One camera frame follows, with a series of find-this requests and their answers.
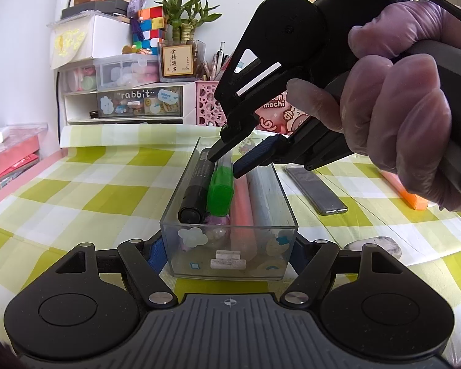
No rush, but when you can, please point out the yellow printed sheet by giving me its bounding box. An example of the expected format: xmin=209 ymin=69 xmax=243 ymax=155
xmin=49 ymin=27 xmax=88 ymax=70

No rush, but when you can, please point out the small brown toy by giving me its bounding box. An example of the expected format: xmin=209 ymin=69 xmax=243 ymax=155
xmin=122 ymin=44 xmax=154 ymax=55

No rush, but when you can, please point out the green bamboo plant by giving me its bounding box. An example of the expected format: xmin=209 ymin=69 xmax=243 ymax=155
xmin=159 ymin=0 xmax=221 ymax=43

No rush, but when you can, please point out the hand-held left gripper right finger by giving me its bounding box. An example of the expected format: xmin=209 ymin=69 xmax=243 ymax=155
xmin=280 ymin=236 xmax=404 ymax=308

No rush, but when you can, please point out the large clear storage box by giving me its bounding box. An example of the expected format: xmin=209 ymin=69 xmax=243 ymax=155
xmin=93 ymin=54 xmax=160 ymax=89

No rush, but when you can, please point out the purple capsule-top pen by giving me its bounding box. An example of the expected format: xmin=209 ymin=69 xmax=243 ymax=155
xmin=203 ymin=214 xmax=233 ymax=247

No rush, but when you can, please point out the person's right hand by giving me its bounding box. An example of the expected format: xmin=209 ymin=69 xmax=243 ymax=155
xmin=286 ymin=0 xmax=461 ymax=214

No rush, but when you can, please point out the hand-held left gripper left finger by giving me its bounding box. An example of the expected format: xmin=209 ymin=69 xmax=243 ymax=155
xmin=56 ymin=238 xmax=178 ymax=308

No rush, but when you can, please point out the white drawer organiser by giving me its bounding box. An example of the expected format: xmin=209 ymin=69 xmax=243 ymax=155
xmin=63 ymin=82 xmax=196 ymax=125

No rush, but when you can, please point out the white grey marbled stone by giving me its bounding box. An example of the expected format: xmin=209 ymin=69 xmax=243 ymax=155
xmin=344 ymin=236 xmax=402 ymax=260

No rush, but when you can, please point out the pink perforated pen holder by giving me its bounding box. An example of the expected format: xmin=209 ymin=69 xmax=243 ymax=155
xmin=195 ymin=81 xmax=231 ymax=127

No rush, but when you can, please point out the clear plastic box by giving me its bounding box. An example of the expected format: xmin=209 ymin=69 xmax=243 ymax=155
xmin=159 ymin=136 xmax=300 ymax=282

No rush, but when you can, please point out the black wall cable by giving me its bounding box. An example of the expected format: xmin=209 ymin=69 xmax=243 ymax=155
xmin=55 ymin=0 xmax=81 ymax=139

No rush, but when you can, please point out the clear plastic case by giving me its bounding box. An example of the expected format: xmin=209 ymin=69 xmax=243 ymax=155
xmin=0 ymin=123 xmax=49 ymax=155

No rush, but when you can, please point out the salmon pink highlighter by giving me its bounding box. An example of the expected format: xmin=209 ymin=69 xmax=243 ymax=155
xmin=230 ymin=175 xmax=262 ymax=262

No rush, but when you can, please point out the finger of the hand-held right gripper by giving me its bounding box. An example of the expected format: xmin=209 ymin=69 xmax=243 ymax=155
xmin=234 ymin=120 xmax=356 ymax=180
xmin=207 ymin=27 xmax=293 ymax=162

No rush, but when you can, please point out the dark grey case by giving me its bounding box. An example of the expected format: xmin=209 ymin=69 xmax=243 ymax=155
xmin=284 ymin=165 xmax=349 ymax=216

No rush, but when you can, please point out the bunch of pens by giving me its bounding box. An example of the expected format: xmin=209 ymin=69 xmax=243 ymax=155
xmin=200 ymin=40 xmax=233 ymax=82

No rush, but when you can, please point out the colourful puzzle cube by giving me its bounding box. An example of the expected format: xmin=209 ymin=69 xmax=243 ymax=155
xmin=138 ymin=6 xmax=165 ymax=31
xmin=132 ymin=29 xmax=166 ymax=54

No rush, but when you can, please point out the colourful flat book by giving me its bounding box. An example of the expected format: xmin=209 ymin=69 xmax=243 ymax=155
xmin=0 ymin=154 xmax=39 ymax=198

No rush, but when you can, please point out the yellow-green checked tablecloth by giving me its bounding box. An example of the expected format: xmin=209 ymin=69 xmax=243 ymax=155
xmin=0 ymin=123 xmax=461 ymax=354

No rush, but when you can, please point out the white storage box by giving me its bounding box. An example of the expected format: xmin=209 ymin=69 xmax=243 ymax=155
xmin=48 ymin=13 xmax=135 ymax=62

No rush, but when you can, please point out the green highlighter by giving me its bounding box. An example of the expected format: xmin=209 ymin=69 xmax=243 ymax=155
xmin=205 ymin=163 xmax=235 ymax=218

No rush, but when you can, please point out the black marker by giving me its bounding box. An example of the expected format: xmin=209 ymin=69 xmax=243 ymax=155
xmin=177 ymin=147 xmax=218 ymax=224

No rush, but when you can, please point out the purple tassel charm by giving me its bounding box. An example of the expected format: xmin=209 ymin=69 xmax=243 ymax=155
xmin=127 ymin=0 xmax=151 ymax=43

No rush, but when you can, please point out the light blue highlighter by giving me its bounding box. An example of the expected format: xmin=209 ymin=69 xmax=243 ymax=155
xmin=248 ymin=167 xmax=289 ymax=247

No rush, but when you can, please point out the pink cartoon pencil case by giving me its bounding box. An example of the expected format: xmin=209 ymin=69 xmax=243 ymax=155
xmin=254 ymin=88 xmax=312 ymax=137

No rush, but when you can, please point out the small clear storage box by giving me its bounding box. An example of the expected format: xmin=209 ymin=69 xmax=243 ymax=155
xmin=58 ymin=65 xmax=98 ymax=93

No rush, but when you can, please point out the red flat box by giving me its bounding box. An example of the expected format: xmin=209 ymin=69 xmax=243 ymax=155
xmin=0 ymin=134 xmax=41 ymax=185

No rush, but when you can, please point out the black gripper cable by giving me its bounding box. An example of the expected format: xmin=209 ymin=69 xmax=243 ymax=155
xmin=405 ymin=0 xmax=461 ymax=18

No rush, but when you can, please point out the orange highlighter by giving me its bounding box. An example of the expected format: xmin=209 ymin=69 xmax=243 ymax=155
xmin=380 ymin=171 xmax=429 ymax=211

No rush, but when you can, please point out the glass vase with label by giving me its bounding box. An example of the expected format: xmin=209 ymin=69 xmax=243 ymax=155
xmin=157 ymin=39 xmax=207 ymax=83

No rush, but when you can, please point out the black flat box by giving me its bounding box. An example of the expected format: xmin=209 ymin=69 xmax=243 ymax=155
xmin=61 ymin=0 xmax=130 ymax=19

